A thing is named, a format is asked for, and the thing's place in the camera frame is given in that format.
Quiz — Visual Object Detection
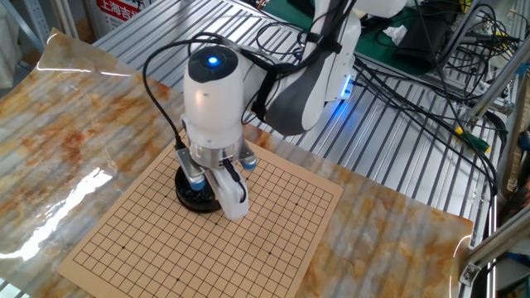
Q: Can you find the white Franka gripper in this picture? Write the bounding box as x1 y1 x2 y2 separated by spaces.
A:
205 166 250 221

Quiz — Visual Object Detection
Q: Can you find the tan Go board mat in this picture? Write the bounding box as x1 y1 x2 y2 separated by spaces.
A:
56 140 345 298

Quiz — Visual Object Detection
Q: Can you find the black bowl of black stones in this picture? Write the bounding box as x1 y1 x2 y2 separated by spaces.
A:
173 165 223 214

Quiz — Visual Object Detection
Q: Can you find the marble patterned glossy sheet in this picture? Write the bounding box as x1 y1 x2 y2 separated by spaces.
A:
0 27 474 298

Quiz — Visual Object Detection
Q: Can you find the green table mat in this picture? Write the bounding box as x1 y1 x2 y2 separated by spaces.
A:
264 0 440 76

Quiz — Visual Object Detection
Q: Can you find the box with red sign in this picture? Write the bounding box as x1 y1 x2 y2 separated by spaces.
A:
89 0 155 38

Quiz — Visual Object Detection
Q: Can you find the crumpled white tissue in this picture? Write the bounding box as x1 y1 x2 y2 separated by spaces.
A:
383 24 409 46

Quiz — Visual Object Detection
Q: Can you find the black bag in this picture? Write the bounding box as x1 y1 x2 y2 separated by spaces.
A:
393 3 452 71

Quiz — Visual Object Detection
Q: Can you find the silver blue wrist camera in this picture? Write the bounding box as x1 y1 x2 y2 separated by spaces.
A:
176 140 258 192

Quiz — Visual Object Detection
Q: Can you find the black camera cable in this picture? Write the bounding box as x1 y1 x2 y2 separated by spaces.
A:
142 36 233 151

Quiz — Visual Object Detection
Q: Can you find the black cable bundle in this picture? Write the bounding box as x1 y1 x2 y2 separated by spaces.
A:
351 0 510 195

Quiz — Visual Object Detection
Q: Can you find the green yellow handled tool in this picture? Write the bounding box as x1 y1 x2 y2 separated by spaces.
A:
454 126 492 153

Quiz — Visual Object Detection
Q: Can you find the aluminium frame post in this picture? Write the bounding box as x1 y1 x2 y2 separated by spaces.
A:
458 210 530 286
467 45 530 121

